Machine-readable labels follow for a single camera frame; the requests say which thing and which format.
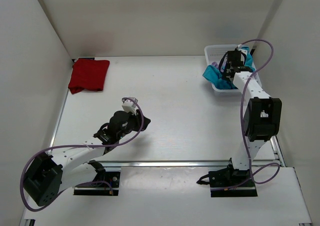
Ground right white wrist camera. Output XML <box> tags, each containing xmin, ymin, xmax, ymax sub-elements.
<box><xmin>235</xmin><ymin>44</ymin><xmax>250</xmax><ymax>54</ymax></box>

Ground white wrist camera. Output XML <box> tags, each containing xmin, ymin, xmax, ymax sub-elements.
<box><xmin>235</xmin><ymin>44</ymin><xmax>250</xmax><ymax>54</ymax></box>
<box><xmin>122</xmin><ymin>97</ymin><xmax>138</xmax><ymax>115</ymax></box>

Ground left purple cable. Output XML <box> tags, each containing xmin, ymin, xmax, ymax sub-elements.
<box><xmin>19</xmin><ymin>97</ymin><xmax>144</xmax><ymax>213</ymax></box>

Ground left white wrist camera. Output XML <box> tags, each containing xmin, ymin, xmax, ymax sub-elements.
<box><xmin>122</xmin><ymin>97</ymin><xmax>138</xmax><ymax>115</ymax></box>

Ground red t-shirt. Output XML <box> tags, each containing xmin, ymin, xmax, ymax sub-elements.
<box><xmin>68</xmin><ymin>58</ymin><xmax>110</xmax><ymax>94</ymax></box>

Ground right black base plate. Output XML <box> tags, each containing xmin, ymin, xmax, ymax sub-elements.
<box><xmin>208</xmin><ymin>168</ymin><xmax>258</xmax><ymax>198</ymax></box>

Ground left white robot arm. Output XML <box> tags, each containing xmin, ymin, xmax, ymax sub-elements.
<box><xmin>23</xmin><ymin>110</ymin><xmax>151</xmax><ymax>207</ymax></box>

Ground teal t-shirt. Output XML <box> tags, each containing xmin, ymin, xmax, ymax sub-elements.
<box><xmin>201</xmin><ymin>46</ymin><xmax>254</xmax><ymax>90</ymax></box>

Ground aluminium front rail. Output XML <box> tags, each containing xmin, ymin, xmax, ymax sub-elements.
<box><xmin>100</xmin><ymin>161</ymin><xmax>229</xmax><ymax>167</ymax></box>

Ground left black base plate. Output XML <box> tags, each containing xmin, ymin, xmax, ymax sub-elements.
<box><xmin>73</xmin><ymin>167</ymin><xmax>121</xmax><ymax>197</ymax></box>

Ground white plastic basket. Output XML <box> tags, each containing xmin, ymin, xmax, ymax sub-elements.
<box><xmin>202</xmin><ymin>44</ymin><xmax>256</xmax><ymax>96</ymax></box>

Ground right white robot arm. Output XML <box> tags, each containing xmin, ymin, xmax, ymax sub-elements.
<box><xmin>197</xmin><ymin>48</ymin><xmax>282</xmax><ymax>191</ymax></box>

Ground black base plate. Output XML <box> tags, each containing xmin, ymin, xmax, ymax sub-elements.
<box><xmin>73</xmin><ymin>167</ymin><xmax>121</xmax><ymax>197</ymax></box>
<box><xmin>208</xmin><ymin>168</ymin><xmax>258</xmax><ymax>198</ymax></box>

